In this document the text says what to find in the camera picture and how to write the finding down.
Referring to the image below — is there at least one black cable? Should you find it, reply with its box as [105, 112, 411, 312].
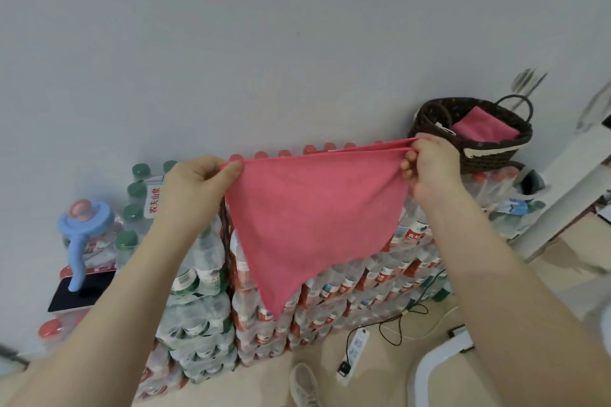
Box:
[374, 268, 449, 347]

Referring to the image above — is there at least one person's right hand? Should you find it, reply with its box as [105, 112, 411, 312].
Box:
[400, 133, 467, 211]

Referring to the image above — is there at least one stack of bottled water packs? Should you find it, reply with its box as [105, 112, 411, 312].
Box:
[38, 142, 547, 403]

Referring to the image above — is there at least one person's left forearm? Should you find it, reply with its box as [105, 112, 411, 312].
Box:
[9, 210, 225, 407]

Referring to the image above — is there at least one black phone pink case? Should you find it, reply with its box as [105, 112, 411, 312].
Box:
[47, 268, 118, 313]

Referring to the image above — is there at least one person's left hand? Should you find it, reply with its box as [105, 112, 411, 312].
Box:
[160, 155, 245, 232]

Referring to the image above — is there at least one brown woven basket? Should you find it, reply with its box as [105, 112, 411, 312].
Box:
[409, 94, 534, 175]

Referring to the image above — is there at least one blue lidded water jug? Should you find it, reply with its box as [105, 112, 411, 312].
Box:
[58, 198, 116, 293]

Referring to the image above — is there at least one black bag white rim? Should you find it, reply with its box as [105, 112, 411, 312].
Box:
[513, 164, 546, 198]

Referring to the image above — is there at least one white power strip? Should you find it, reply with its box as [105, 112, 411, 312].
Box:
[336, 327, 371, 387]

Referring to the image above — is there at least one white tower gym machine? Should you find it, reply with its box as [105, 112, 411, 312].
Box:
[412, 120, 611, 407]

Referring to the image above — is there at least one pink towel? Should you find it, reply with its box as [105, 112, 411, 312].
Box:
[451, 106, 520, 143]
[220, 137, 423, 321]

